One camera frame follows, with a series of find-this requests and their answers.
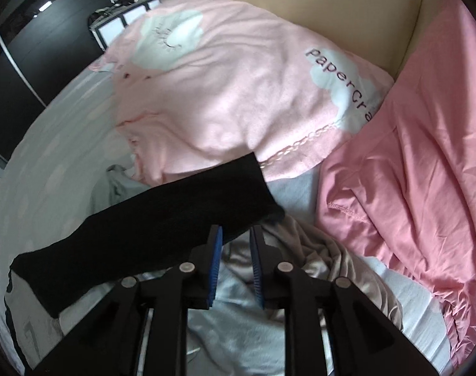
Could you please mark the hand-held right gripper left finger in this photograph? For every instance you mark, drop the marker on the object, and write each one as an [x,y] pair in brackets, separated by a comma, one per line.
[216,266]

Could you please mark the white nightstand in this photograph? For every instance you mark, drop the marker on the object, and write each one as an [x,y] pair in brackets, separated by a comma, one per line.
[116,23]

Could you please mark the beige garment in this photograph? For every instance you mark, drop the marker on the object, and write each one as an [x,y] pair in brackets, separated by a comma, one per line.
[320,258]

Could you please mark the black sliding-door wardrobe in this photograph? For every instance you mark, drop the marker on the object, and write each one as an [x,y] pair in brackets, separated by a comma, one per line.
[26,66]

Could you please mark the grey shirt with black sleeves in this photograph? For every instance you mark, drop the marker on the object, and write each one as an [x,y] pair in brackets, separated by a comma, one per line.
[144,223]

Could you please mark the light pink printed pillow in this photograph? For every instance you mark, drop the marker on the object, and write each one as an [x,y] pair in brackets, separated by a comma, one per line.
[230,98]

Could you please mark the plain pink pillow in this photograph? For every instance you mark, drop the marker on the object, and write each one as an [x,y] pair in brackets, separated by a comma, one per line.
[418,164]

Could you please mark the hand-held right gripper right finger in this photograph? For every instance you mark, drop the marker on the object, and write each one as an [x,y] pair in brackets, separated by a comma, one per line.
[257,270]

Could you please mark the beige padded headboard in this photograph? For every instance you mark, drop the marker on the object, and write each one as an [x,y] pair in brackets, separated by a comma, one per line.
[320,8]

